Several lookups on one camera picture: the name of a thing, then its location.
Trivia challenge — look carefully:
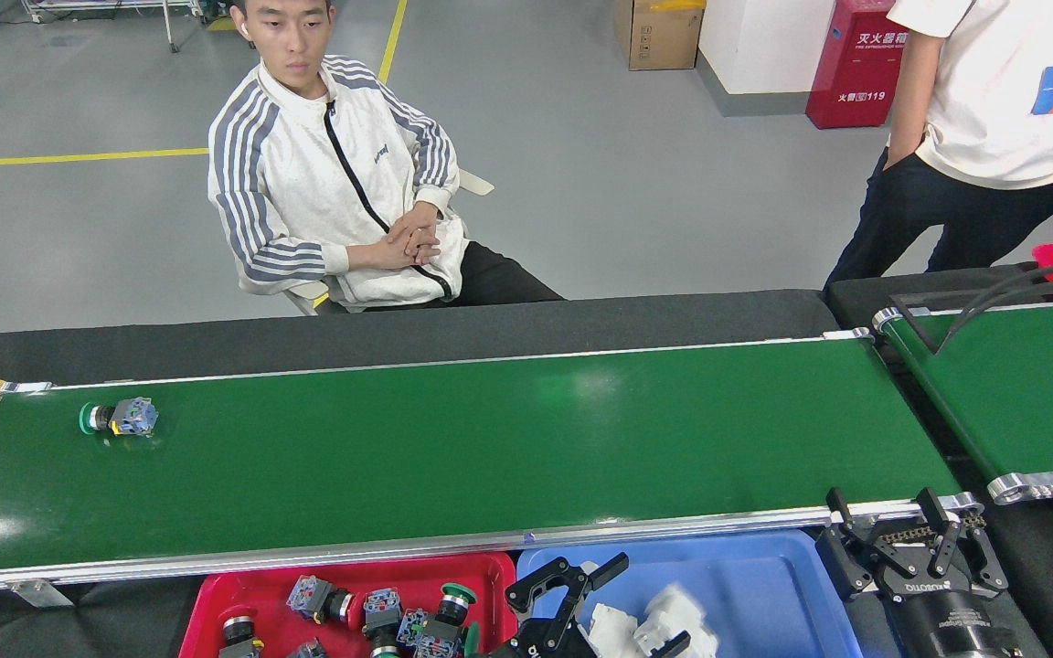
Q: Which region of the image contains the seated person's right hand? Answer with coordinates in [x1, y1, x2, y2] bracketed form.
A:
[357, 228, 441, 271]

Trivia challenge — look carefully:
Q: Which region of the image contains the brown cardboard box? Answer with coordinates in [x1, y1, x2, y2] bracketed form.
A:
[615, 0, 707, 71]

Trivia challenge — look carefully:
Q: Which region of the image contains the seated person's left hand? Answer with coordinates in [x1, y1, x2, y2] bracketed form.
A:
[391, 201, 441, 240]

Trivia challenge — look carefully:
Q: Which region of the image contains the white wheeled stand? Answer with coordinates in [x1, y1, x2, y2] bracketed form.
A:
[22, 0, 217, 53]

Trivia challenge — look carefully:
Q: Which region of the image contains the long green conveyor belt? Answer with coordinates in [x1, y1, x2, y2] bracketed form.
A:
[0, 327, 987, 595]

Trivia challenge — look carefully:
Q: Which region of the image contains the seated person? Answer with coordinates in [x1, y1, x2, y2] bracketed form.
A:
[207, 0, 566, 313]

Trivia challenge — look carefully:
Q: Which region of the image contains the conveyor drive chain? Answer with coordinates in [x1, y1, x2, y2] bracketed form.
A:
[883, 514, 987, 545]

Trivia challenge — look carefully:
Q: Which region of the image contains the red fire extinguisher cabinet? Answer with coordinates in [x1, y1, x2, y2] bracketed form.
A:
[805, 0, 907, 130]

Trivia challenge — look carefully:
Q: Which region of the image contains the blue plastic tray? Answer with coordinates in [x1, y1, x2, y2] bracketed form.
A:
[516, 530, 866, 658]

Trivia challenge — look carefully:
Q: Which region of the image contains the short green conveyor belt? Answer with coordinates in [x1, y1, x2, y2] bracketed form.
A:
[872, 297, 1053, 505]

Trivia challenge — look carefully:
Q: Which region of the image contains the red plastic tray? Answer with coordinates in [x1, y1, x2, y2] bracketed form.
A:
[179, 551, 518, 658]

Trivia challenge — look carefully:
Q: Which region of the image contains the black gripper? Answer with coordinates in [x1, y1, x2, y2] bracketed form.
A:
[816, 487, 1021, 658]
[490, 552, 692, 658]

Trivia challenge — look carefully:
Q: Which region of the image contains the standing person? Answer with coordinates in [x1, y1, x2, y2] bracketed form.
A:
[824, 0, 1053, 292]

